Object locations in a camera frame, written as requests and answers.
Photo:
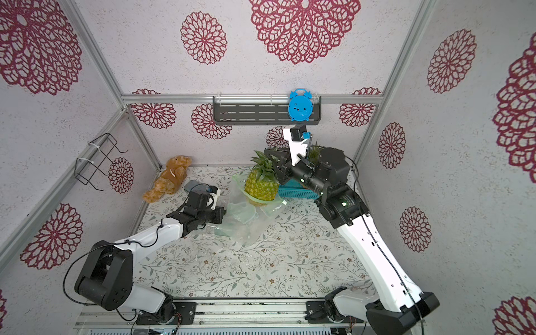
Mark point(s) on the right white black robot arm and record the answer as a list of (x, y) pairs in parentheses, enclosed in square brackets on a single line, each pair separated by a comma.
[(398, 303)]

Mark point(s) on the grey blue sponge block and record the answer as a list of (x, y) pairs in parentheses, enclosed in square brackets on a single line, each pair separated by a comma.
[(196, 187)]

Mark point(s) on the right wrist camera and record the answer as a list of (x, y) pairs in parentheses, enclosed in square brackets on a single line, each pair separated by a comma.
[(298, 139)]

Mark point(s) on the teal plastic basket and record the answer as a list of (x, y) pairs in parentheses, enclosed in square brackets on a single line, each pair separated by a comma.
[(293, 189)]

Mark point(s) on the black wire wall rack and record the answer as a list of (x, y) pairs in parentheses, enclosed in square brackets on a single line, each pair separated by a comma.
[(86, 168)]

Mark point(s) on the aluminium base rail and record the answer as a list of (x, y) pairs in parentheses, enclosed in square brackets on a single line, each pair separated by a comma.
[(224, 316)]

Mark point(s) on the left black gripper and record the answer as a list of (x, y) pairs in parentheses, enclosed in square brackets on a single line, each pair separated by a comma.
[(216, 213)]

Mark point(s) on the grey wall shelf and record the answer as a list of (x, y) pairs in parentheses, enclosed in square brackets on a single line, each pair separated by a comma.
[(258, 114)]

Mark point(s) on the blue alarm clock toy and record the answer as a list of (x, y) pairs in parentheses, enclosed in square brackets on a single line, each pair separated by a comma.
[(300, 106)]

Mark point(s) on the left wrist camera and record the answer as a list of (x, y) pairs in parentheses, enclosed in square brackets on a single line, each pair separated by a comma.
[(214, 194)]

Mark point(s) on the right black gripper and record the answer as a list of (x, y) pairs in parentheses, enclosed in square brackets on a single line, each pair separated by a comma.
[(283, 168)]

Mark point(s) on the clear zip-top bag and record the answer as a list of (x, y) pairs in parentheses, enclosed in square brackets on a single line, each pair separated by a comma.
[(237, 223), (268, 211)]

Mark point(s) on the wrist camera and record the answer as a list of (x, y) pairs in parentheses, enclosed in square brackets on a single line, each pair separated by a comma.
[(298, 139), (214, 194)]

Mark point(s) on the brownish pineapple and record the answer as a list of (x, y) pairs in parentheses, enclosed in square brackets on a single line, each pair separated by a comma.
[(261, 182)]

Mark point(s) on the brown plush teddy bear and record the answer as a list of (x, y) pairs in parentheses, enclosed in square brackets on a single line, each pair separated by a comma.
[(170, 180)]

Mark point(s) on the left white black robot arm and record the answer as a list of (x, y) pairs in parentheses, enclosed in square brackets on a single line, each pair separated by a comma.
[(106, 278)]

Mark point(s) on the yellow pineapple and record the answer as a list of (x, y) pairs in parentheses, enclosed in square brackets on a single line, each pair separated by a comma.
[(314, 152)]

